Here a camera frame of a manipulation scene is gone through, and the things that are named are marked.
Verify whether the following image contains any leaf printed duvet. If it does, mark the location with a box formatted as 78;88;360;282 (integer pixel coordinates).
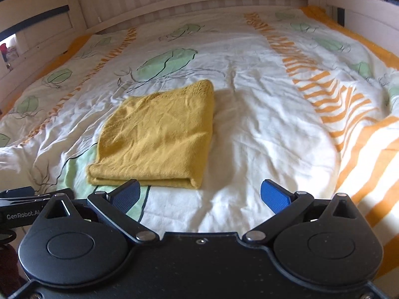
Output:
0;6;399;275

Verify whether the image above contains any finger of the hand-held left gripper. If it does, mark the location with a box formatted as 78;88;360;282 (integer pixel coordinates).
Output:
0;186;75;200

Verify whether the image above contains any yellow knit sweater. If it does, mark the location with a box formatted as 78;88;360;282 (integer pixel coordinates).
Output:
87;79;216;190

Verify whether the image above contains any white wooden bed frame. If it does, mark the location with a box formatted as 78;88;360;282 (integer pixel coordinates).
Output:
0;0;399;113

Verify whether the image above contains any red cloth clutter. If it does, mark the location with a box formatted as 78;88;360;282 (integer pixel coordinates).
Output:
0;42;17;71

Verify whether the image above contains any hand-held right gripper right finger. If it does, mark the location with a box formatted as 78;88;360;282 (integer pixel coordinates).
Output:
243;179;357;245

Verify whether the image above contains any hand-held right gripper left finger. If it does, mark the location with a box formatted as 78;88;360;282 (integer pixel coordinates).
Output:
45;179;155;244

